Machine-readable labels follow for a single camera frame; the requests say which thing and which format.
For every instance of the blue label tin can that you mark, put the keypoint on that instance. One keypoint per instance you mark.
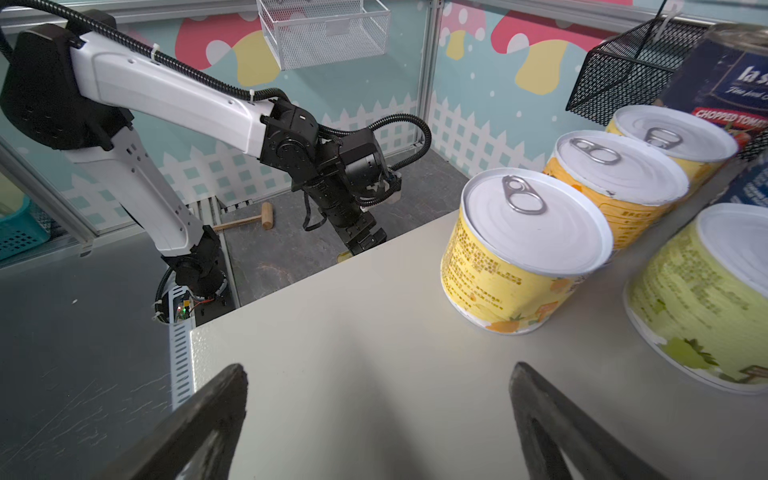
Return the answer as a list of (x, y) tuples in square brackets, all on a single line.
[(750, 186)]

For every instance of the white slotted cable duct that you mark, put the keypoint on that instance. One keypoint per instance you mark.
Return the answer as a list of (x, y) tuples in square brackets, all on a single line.
[(182, 322)]

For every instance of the teal plastic basket outside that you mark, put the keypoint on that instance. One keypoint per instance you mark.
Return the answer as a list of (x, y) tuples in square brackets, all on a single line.
[(28, 227)]

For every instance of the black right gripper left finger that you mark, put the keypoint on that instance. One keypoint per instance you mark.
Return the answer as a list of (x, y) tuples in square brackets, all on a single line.
[(197, 441)]

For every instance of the white wire mesh basket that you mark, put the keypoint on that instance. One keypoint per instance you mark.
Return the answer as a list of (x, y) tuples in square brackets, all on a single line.
[(305, 33)]

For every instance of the green can white lid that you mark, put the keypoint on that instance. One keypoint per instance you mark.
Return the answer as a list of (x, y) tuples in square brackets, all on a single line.
[(701, 300)]

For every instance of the wooden mallet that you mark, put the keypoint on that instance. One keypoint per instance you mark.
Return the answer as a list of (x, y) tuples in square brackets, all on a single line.
[(265, 218)]

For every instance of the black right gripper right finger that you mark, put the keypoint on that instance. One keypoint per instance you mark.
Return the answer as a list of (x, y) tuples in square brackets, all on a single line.
[(554, 432)]

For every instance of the dark blue red label can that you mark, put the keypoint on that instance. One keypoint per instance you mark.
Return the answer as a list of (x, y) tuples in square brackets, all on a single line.
[(723, 80)]

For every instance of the gold rectangular spam tin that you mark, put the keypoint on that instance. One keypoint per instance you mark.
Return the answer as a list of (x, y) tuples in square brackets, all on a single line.
[(344, 256)]

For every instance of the black wire mesh basket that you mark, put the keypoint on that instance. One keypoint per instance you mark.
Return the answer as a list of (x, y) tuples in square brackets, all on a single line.
[(634, 67)]

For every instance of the grey metal cabinet counter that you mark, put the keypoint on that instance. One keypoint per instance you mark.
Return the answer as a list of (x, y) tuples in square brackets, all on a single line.
[(366, 371)]

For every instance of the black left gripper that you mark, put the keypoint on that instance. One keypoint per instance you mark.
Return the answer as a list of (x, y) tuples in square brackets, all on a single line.
[(357, 229)]

